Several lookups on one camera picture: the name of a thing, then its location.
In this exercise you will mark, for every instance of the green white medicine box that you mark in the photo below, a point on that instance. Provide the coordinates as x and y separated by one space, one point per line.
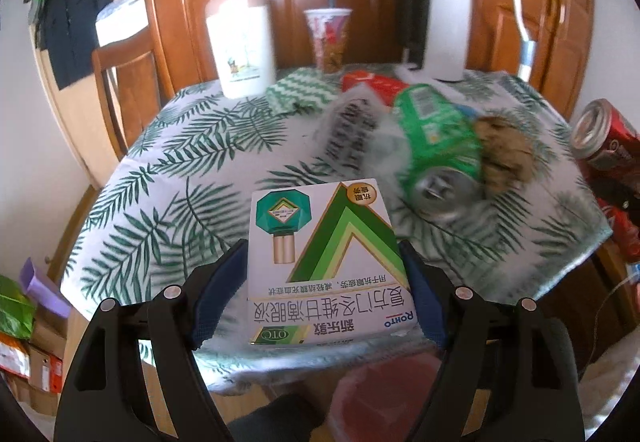
324 266

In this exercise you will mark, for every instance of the red cola can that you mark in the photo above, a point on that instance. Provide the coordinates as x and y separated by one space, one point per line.
604 139

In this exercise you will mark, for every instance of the cardboard boxes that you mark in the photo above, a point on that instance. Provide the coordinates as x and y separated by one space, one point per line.
33 368

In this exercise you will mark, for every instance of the red ointment box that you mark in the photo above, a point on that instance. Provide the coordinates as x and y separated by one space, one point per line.
385 87

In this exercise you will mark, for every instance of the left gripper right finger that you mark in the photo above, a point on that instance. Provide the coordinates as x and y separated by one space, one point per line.
508 372

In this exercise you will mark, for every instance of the green white zigzag cloth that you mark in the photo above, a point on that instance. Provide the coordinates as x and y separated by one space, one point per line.
304 90

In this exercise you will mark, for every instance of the patterned paper cup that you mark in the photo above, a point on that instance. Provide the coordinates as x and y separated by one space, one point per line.
328 30

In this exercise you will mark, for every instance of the blue round lid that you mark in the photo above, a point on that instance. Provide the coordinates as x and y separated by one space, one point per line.
469 112

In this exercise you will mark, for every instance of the green plastic bag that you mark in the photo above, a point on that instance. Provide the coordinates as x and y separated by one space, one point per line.
16 310

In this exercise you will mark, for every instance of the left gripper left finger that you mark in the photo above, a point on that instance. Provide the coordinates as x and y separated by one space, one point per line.
105 397

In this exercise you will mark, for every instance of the dark hanging clothes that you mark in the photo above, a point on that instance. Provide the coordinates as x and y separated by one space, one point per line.
66 30

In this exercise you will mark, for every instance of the purple dustpan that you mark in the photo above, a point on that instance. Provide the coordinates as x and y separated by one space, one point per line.
37 286

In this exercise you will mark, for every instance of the green soda can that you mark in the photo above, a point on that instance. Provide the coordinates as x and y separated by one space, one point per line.
443 177

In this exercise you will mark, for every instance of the brown paper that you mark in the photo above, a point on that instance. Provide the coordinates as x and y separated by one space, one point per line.
507 154

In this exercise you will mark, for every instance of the wooden chair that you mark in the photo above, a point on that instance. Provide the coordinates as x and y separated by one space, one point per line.
129 90

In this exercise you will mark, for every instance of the white electric kettle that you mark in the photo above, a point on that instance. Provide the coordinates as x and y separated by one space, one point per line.
435 37

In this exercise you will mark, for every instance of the white desktop bin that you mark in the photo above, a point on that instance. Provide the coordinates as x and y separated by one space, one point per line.
240 35

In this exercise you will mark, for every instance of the white gooseneck lamp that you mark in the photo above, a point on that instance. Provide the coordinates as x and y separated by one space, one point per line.
528 45

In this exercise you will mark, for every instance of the white foam sheet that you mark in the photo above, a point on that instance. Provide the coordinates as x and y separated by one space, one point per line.
430 84

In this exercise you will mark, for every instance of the pink bag trash bin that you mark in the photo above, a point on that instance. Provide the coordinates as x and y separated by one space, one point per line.
381 401

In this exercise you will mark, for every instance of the palm leaf tablecloth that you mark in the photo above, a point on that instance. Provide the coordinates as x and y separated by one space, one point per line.
181 197

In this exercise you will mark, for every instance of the clear plastic printed wrapper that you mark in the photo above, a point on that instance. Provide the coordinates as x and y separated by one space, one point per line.
357 134

